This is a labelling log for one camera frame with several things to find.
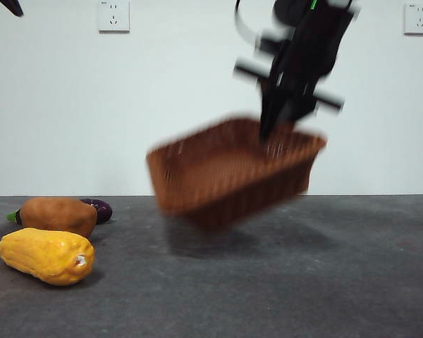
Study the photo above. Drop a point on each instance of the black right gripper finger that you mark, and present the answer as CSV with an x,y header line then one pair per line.
x,y
273,102
298,104

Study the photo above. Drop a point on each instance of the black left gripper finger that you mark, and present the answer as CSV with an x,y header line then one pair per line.
x,y
13,7

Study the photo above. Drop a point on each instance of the brown woven wicker basket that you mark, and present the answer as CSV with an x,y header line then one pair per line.
x,y
225,179

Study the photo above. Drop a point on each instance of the purple eggplant with green stem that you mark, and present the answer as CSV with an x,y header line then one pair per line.
x,y
103,211

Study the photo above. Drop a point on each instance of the brown potato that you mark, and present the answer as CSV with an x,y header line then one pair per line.
x,y
56,214

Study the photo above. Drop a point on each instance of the yellow corn cob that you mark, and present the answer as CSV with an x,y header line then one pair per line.
x,y
42,255

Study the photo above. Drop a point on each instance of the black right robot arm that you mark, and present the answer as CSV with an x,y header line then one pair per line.
x,y
324,17

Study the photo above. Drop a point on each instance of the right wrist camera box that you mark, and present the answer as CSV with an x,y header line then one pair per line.
x,y
269,44

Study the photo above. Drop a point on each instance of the white wall socket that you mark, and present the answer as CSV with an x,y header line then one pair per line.
x,y
419,19
113,15

